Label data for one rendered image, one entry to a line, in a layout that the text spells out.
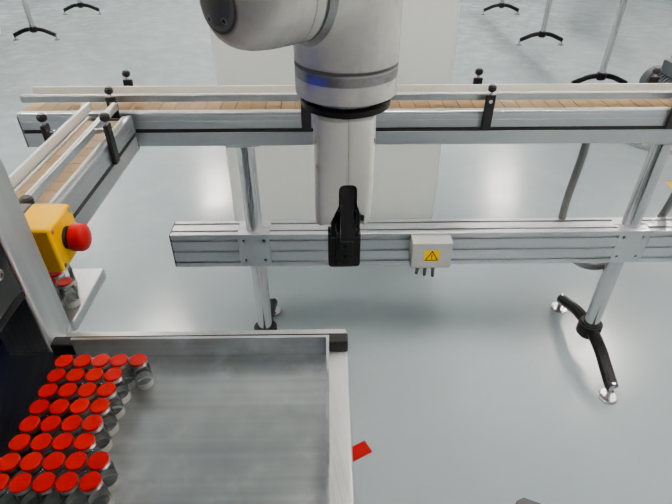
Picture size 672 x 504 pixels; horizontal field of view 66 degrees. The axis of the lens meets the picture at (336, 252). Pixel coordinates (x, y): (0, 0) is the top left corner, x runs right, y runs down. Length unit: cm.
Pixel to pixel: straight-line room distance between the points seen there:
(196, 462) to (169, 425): 6
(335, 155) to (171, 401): 40
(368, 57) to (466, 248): 127
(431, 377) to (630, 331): 83
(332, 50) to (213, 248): 125
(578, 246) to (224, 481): 136
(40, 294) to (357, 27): 55
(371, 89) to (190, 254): 127
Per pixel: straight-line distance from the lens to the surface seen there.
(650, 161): 171
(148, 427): 68
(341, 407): 66
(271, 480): 61
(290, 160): 207
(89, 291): 90
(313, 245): 156
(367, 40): 40
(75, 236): 79
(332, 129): 41
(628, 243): 181
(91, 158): 120
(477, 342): 203
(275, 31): 35
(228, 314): 211
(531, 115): 144
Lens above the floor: 140
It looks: 36 degrees down
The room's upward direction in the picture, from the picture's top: straight up
